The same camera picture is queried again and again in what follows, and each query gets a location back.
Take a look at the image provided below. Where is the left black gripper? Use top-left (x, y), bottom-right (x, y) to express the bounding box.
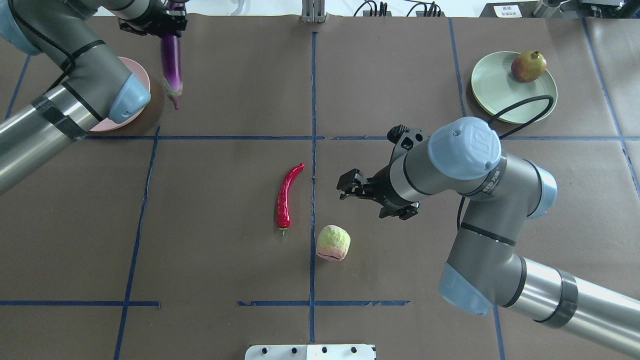
top-left (118, 4), bottom-right (188, 38)

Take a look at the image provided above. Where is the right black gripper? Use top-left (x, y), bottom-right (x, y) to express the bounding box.
top-left (336, 160), bottom-right (421, 220)

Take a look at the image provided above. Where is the purple eggplant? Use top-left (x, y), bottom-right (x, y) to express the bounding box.
top-left (160, 1), bottom-right (186, 110)

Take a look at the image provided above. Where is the pale pink peach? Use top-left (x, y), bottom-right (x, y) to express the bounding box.
top-left (315, 224), bottom-right (351, 261)

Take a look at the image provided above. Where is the red chili pepper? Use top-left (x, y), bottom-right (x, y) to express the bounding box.
top-left (276, 162), bottom-right (306, 238)

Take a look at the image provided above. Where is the red yellow pomegranate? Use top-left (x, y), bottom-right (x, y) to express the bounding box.
top-left (510, 50), bottom-right (547, 84)

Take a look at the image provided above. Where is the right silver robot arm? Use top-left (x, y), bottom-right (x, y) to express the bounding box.
top-left (336, 116), bottom-right (640, 358)

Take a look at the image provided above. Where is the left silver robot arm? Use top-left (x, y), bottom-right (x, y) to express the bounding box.
top-left (0, 0), bottom-right (187, 194)

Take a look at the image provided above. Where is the pink plate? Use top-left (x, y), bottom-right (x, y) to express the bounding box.
top-left (91, 56), bottom-right (151, 132)

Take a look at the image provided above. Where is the light green plate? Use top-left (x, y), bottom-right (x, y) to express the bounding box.
top-left (470, 51), bottom-right (558, 116)

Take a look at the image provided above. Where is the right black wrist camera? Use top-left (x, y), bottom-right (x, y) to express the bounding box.
top-left (386, 124), bottom-right (429, 164)

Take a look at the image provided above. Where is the grey aluminium post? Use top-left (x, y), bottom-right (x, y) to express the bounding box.
top-left (301, 0), bottom-right (326, 24)

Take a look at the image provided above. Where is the white metal base plate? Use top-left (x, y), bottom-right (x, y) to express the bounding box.
top-left (244, 343), bottom-right (378, 360)

